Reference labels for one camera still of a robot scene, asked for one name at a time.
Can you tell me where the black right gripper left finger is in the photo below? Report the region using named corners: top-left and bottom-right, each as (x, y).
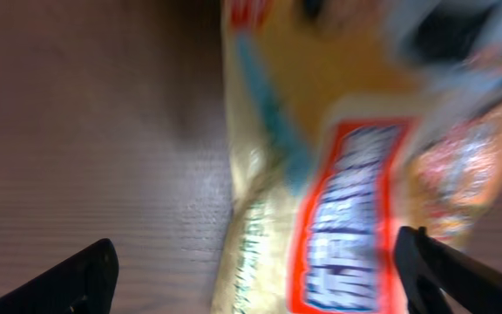
top-left (0, 238), bottom-right (119, 314)

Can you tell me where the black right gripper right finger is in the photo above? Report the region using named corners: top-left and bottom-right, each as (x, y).
top-left (394, 226), bottom-right (502, 314)

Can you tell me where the yellow snack bag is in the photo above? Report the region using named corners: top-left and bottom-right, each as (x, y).
top-left (211, 0), bottom-right (502, 314)

